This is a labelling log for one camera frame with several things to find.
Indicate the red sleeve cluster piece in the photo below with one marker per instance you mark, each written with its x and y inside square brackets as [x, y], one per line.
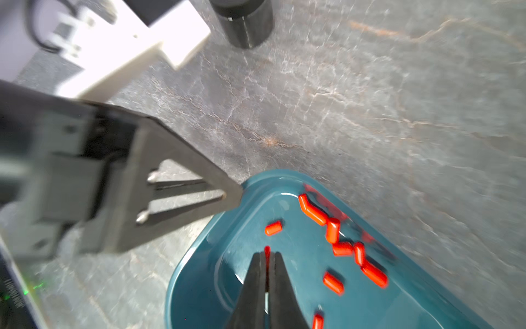
[312, 211]

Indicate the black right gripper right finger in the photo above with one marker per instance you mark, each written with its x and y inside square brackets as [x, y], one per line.
[283, 307]

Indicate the black round container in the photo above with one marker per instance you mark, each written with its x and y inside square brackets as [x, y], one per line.
[246, 23]

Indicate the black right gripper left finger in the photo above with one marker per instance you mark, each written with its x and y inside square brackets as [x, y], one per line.
[249, 310]

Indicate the red sleeve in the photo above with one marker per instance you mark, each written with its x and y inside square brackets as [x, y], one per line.
[374, 274]
[267, 252]
[273, 228]

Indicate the teal plastic storage box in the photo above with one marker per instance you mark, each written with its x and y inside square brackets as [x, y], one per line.
[207, 282]

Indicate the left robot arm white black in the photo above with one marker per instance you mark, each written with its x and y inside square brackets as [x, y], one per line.
[111, 56]

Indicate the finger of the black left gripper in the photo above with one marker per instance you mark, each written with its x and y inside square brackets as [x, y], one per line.
[153, 182]

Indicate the red sleeve lone piece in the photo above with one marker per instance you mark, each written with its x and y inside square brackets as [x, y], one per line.
[333, 283]

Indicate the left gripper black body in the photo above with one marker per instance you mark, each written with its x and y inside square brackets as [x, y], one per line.
[55, 157]

